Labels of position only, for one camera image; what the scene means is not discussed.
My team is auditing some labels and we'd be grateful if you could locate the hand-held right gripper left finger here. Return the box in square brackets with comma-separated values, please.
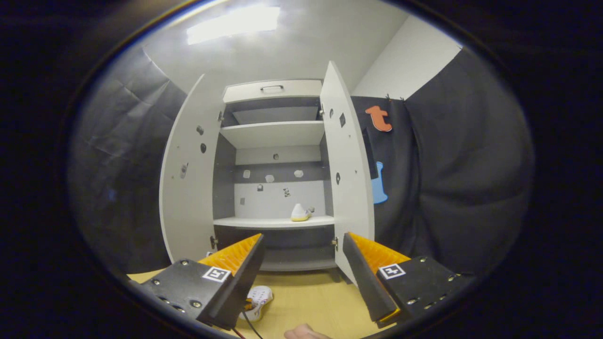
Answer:
[140, 233, 266, 331]

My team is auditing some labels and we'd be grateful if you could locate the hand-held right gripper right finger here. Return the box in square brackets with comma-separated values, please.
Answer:
[342, 232, 468, 329]

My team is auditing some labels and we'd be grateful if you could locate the white striped shoe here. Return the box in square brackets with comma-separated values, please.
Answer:
[238, 285, 274, 323]
[290, 203, 315, 222]

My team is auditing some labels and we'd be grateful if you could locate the white shoe cabinet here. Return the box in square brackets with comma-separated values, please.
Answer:
[212, 79, 336, 272]

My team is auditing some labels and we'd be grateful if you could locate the white shoe cabinet door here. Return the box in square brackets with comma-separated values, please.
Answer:
[159, 74, 226, 264]
[319, 60, 375, 285]

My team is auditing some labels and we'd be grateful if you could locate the white cabinet drawer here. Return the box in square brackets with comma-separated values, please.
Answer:
[223, 79, 323, 104]

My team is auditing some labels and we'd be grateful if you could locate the black backdrop cloth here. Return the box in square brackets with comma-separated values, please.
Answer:
[68, 47, 535, 276]

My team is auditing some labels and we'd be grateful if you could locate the ceiling light panel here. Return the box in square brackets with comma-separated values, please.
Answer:
[186, 6, 281, 46]

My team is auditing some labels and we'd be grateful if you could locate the black cable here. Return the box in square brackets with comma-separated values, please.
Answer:
[241, 308, 264, 339]

